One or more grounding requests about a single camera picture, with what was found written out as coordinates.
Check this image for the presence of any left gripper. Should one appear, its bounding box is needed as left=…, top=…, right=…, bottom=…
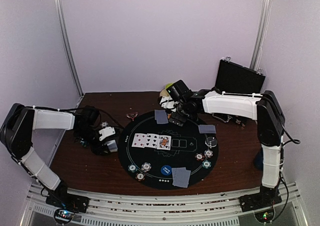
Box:
left=75, top=126, right=111, bottom=155

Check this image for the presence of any blue card seat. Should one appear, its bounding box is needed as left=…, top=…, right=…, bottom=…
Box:
left=154, top=110, right=169, bottom=124
left=198, top=124, right=216, bottom=134

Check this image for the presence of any blue card top seat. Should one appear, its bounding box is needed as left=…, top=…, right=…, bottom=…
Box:
left=154, top=110, right=169, bottom=124

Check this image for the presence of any green fifty chip bottom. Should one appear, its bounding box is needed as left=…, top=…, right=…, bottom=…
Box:
left=128, top=164, right=138, bottom=172

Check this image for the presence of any face card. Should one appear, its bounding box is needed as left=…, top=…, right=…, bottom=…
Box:
left=157, top=135, right=172, bottom=150

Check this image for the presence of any red triangular token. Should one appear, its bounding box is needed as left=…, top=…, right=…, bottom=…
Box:
left=126, top=112, right=139, bottom=121

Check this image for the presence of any blue ten chip bottom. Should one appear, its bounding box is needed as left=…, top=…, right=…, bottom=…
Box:
left=141, top=162, right=152, bottom=172

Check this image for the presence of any black hundred chip bottom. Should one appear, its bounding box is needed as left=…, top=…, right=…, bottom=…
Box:
left=135, top=172, right=146, bottom=181

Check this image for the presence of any single blue playing card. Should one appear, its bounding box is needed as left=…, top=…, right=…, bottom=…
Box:
left=172, top=167, right=187, bottom=179

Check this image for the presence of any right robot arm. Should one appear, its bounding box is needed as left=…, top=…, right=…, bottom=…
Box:
left=159, top=80, right=288, bottom=211

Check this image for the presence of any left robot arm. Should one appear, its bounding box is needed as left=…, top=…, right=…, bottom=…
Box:
left=0, top=103, right=123, bottom=212

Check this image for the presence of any beige bird plate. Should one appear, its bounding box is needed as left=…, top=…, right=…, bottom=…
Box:
left=159, top=89, right=172, bottom=103

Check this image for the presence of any clear dealer button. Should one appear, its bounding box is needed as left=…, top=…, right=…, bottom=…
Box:
left=205, top=137, right=218, bottom=148

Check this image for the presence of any black poker chip case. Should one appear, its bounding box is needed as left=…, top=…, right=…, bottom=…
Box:
left=211, top=56, right=267, bottom=129

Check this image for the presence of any round black poker mat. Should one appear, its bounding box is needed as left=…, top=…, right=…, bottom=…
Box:
left=118, top=111, right=219, bottom=190

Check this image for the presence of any blue small blind button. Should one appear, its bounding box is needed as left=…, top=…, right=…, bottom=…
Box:
left=160, top=165, right=172, bottom=176

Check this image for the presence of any dark blue mug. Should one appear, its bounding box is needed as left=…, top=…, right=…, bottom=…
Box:
left=253, top=149, right=264, bottom=171

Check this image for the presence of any aluminium front rail frame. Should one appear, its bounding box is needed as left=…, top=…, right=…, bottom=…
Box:
left=17, top=183, right=311, bottom=225

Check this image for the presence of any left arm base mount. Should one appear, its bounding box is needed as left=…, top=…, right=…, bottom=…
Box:
left=45, top=194, right=90, bottom=225

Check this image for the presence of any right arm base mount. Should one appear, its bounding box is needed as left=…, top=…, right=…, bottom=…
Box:
left=239, top=193, right=282, bottom=223

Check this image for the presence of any right aluminium post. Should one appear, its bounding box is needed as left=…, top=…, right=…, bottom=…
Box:
left=249, top=0, right=272, bottom=71

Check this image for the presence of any aluminium post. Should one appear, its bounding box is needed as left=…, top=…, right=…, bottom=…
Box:
left=54, top=0, right=84, bottom=97
left=249, top=0, right=272, bottom=71

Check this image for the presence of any left aluminium post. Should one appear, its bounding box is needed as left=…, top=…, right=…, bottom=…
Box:
left=54, top=0, right=84, bottom=97

